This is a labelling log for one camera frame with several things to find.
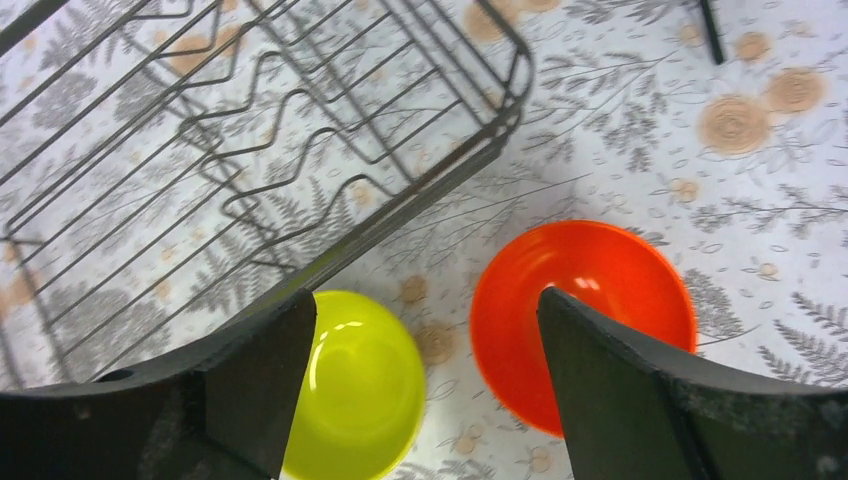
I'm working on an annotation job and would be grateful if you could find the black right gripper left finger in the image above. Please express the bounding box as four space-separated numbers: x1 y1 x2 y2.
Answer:
1 290 317 479

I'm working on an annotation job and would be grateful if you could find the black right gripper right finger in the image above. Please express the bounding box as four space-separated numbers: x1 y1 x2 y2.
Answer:
537 287 847 479

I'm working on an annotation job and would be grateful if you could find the yellow green bowl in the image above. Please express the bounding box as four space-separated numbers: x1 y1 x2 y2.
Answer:
282 290 426 479

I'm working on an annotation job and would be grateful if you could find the orange bowl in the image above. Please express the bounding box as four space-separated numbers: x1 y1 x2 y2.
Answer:
470 220 697 437

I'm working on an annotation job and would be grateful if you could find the floral tablecloth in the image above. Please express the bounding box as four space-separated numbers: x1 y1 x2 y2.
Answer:
0 0 848 480

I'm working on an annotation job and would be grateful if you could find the black microphone tripod stand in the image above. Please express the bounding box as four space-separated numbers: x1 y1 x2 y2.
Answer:
698 0 725 65

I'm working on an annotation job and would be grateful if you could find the black wire dish rack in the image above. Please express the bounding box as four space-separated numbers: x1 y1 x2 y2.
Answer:
1 1 532 390

